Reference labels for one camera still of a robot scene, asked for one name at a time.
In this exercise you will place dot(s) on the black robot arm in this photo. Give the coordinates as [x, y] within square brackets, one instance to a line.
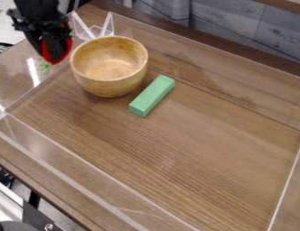
[44, 26]

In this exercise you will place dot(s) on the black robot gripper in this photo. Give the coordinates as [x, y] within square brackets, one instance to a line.
[43, 20]

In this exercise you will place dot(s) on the black bracket with bolt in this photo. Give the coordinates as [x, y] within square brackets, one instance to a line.
[36, 219]

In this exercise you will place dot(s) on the clear acrylic tray enclosure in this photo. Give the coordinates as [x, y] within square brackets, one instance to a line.
[207, 164]

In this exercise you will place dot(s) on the green rectangular block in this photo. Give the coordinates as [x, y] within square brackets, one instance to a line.
[146, 101]

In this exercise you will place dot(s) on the red plush fruit green leaf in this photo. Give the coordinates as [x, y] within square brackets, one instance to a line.
[53, 49]

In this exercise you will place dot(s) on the wooden bowl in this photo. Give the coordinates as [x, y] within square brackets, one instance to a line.
[108, 65]

